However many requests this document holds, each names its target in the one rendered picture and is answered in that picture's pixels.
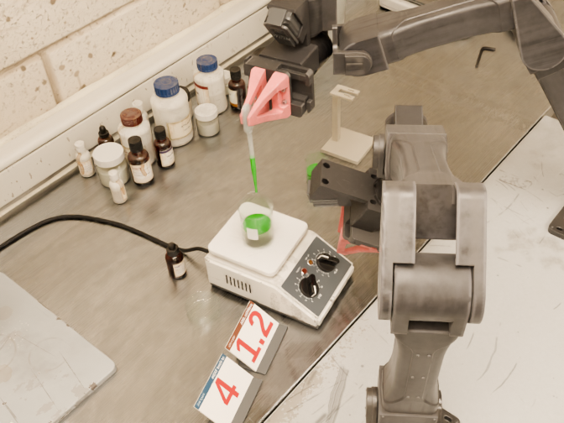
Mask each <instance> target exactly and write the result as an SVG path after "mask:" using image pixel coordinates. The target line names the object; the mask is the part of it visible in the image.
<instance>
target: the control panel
mask: <svg viewBox="0 0 564 423"><path fill-rule="evenodd" d="M321 253H328V254H330V255H331V256H332V257H335V258H338V259H339V260H340V262H339V263H338V264H337V265H336V266H335V269H334V270H333V271H331V272H324V271H322V270H321V269H319V267H318V266H317V263H316V259H317V257H318V255H319V254H321ZM309 260H312V261H313V264H309V263H308V261H309ZM351 265H352V264H350V263H349V262H348V261H347V260H346V259H345V258H344V257H342V256H341V255H340V254H339V253H337V252H336V251H335V250H334V249H332V248H331V247H330V246H328V245H327V244H326V243H324V242H323V241H322V240H321V239H319V238H318V237H317V236H316V237H315V238H314V240H313V241H312V243H311V244H310V246H309V247H308V249H307V250H306V251H305V252H304V254H303V255H302V257H301V258H300V260H299V261H298V263H297V264H296V266H295V267H294V268H293V269H292V271H291V272H290V274H289V276H288V277H287V278H286V280H285V282H284V283H283V284H282V285H281V287H282V288H283V289H284V290H285V291H286V292H288V293H289V294H290V295H292V296H293V297H294V298H295V299H297V300H298V301H299V302H300V303H301V304H302V305H303V306H305V307H306V308H307V309H309V310H310V311H311V312H313V313H314V314H315V315H316V316H319V315H320V314H321V313H322V311H323V309H324V308H325V306H326V304H327V302H328V301H329V300H330V299H331V297H332V295H333V293H334V292H335V290H336V289H337V287H338V286H339V284H340V283H341V281H342V279H343V277H344V276H345V274H346V273H347V271H348V270H349V268H350V267H351ZM302 269H306V270H307V273H306V274H304V273H303V272H302ZM310 274H314V275H315V277H316V282H317V284H318V285H319V293H318V294H317V295H316V296H315V297H312V298H310V297H306V296H305V295H303V294H302V293H301V291H300V282H301V281H302V280H303V279H304V278H307V277H308V276H309V275H310Z"/></svg>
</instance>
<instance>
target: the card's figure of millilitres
mask: <svg viewBox="0 0 564 423"><path fill-rule="evenodd" d="M274 324H275V321H273V320H272V319H271V318H269V317H268V316H267V315H265V314H264V313H263V312H262V311H261V310H260V309H259V308H258V307H256V306H255V305H253V308H252V310H251V311H250V313H249V315H248V317H247V319H246V321H245V322H244V324H243V327H242V329H241V331H240V332H239V334H238V336H237V338H236V340H235V342H234V344H233V345H232V348H231V350H233V351H234V352H235V353H236V354H237V355H238V356H240V357H241V358H242V359H244V360H245V361H246V362H248V363H249V364H250V365H252V366H253V367H254V366H255V364H256V362H257V360H258V358H259V355H260V353H261V352H262V350H263V348H264V345H265V343H266V342H267V340H268V338H269V335H270V333H271V332H272V330H273V327H274Z"/></svg>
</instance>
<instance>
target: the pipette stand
mask: <svg viewBox="0 0 564 423"><path fill-rule="evenodd" d="M341 91H344V92H346V93H341ZM347 93H349V94H353V95H355V96H357V95H358V94H359V93H360V91H358V90H355V89H352V88H349V87H346V86H341V85H337V86H336V87H335V88H334V89H333V90H332V91H331V92H330V95H331V96H332V137H331V138H330V139H329V140H328V141H327V142H326V144H325V145H324V146H323V147H322V148H321V151H324V152H326V153H327V154H328V155H330V156H333V157H336V158H339V159H342V160H345V161H347V162H350V163H353V164H356V165H358V164H359V163H360V162H361V160H362V159H363V158H364V156H365V155H366V154H367V153H368V151H369V150H370V149H371V148H372V147H373V137H370V136H368V135H365V134H362V133H358V132H355V131H352V130H350V129H347V128H342V127H340V124H341V99H344V100H347V101H350V102H352V101H353V100H354V99H355V97H353V96H350V95H349V94H347Z"/></svg>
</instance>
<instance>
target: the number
mask: <svg viewBox="0 0 564 423"><path fill-rule="evenodd" d="M248 378H249V375H247V374H246V373H245V372H244V371H243V370H242V369H240V368H239V367H237V366H236V365H235V364H234V363H232V362H231V361H229V360H228V359H227V358H226V359H225V361H224V363H223V365H222V366H221V368H220V370H219V372H218V374H217V376H216V378H215V380H214V382H213V383H212V385H211V387H210V389H209V391H208V393H207V395H206V398H205V399H204V400H203V402H202V404H201V407H200V409H201V410H203V411H204V412H206V413H207V414H208V415H209V416H211V417H212V418H213V419H215V420H216V421H218V422H219V423H227V421H228V419H229V417H230V415H231V413H232V411H233V409H234V407H235V405H236V403H237V401H238V398H239V396H240V394H241V393H242V391H243V388H244V386H245V384H246V383H247V381H248Z"/></svg>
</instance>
